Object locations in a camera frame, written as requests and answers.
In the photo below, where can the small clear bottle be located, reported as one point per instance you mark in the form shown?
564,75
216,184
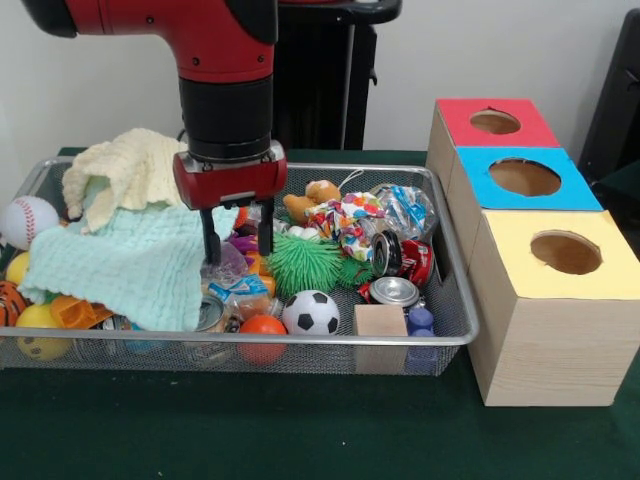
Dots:
240,290

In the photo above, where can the mint green cloth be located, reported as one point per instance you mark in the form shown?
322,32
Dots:
130,270

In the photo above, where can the black and white soccer ball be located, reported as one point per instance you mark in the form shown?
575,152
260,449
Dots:
311,312

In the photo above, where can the side table with green cloth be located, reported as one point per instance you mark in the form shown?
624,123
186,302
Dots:
620,200

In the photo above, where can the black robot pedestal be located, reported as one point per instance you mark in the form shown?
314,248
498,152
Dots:
325,75

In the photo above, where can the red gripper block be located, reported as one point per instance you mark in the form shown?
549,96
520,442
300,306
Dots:
230,182

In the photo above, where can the cream yellow cloth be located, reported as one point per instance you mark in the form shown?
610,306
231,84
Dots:
135,170

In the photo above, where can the wooden cube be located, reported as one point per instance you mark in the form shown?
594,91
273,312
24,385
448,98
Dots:
380,321

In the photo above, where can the crushed red soda can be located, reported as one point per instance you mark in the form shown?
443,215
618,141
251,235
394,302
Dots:
417,260

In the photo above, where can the black chair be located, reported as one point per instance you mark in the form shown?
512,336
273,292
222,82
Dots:
620,115

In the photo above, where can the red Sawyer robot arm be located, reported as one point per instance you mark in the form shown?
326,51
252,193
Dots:
220,75

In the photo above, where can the wooden box with three holes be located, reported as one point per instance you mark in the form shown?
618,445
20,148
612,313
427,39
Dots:
550,350

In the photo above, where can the orange red ball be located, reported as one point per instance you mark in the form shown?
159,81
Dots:
262,326

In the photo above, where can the crushed silver can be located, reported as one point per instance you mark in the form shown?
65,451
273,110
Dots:
395,291

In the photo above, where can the clear mesh bin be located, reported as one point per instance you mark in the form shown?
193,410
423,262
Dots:
125,356

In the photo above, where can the green spiky ball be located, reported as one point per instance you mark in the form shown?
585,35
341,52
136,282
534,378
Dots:
295,265

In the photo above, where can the white baseball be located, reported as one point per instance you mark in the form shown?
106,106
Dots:
27,220

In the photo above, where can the brown plush toy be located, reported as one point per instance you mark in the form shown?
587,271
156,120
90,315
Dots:
312,197

